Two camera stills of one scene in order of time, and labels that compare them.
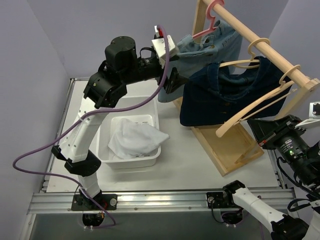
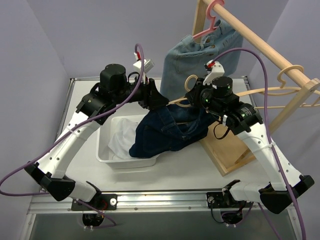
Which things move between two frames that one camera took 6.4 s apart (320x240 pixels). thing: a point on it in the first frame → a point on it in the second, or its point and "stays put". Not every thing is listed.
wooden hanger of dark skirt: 251,63 → 187,79
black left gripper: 165,78 → 151,92
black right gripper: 271,135 → 193,93
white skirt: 131,140 stays put
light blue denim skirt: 220,44 stays put
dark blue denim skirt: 213,95 → 161,129
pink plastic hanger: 212,18 stays put
